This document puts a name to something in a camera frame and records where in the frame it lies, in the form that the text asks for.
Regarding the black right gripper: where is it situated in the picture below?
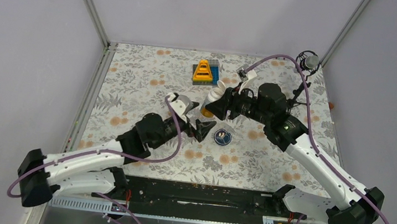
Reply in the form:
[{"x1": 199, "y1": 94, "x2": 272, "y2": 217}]
[{"x1": 204, "y1": 79, "x2": 274, "y2": 126}]

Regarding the round clear blue pill case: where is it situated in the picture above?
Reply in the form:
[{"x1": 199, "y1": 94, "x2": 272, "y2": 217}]
[{"x1": 213, "y1": 129, "x2": 232, "y2": 146}]

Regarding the white cap amber pill bottle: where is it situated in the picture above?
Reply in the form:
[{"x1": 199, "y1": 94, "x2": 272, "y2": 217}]
[{"x1": 200, "y1": 80, "x2": 226, "y2": 118}]

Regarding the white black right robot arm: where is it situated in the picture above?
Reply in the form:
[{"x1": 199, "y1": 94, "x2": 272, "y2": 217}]
[{"x1": 204, "y1": 81, "x2": 384, "y2": 224}]

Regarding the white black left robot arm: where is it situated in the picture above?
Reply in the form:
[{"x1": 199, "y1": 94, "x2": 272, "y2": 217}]
[{"x1": 7, "y1": 95, "x2": 216, "y2": 207}]

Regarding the yellow pyramid toy on blocks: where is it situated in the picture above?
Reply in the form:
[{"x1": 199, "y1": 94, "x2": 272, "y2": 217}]
[{"x1": 192, "y1": 59, "x2": 220, "y2": 86}]

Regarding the floral patterned table mat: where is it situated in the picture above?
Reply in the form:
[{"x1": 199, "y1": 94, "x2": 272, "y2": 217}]
[{"x1": 73, "y1": 44, "x2": 327, "y2": 196}]

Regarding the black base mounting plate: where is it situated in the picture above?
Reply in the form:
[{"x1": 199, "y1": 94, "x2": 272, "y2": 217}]
[{"x1": 105, "y1": 175, "x2": 300, "y2": 223}]

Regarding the black microphone on tripod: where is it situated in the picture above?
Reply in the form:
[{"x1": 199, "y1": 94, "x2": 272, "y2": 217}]
[{"x1": 287, "y1": 49, "x2": 322, "y2": 111}]

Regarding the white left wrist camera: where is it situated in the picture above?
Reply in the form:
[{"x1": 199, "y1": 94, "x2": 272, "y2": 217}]
[{"x1": 167, "y1": 92, "x2": 194, "y2": 123}]

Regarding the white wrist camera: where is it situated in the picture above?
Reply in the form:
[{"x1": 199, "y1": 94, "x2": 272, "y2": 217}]
[
  {"x1": 235, "y1": 66, "x2": 258, "y2": 93},
  {"x1": 167, "y1": 92, "x2": 194, "y2": 123}
]

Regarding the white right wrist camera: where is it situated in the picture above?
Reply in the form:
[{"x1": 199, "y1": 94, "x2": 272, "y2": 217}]
[{"x1": 235, "y1": 66, "x2": 258, "y2": 93}]

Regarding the white slotted cable duct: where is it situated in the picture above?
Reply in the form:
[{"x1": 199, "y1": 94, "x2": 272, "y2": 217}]
[{"x1": 48, "y1": 196, "x2": 278, "y2": 224}]

